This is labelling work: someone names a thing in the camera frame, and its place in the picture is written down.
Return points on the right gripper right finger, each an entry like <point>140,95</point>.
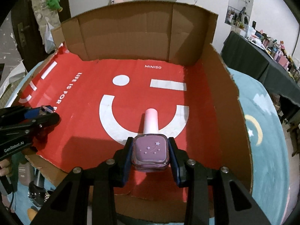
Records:
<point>232,202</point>

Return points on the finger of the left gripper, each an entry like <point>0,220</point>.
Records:
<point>25,129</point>
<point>20,112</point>

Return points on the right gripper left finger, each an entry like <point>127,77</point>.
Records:
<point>68,203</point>

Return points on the pink nail polish bottle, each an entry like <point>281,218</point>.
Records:
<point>150,151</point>

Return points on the person left hand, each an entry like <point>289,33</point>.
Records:
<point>6,167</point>

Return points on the teal plush table mat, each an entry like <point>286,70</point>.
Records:
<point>264,145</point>

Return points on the white plastic bag hanging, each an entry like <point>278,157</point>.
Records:
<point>48,39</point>

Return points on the cardboard box red lining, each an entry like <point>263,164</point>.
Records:
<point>175,33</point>

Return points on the green plush toy on door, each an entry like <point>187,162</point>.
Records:
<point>54,5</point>

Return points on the hanging fabric organizer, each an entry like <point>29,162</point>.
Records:
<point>44,15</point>

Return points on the dark cloth side table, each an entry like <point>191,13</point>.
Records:
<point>243,56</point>

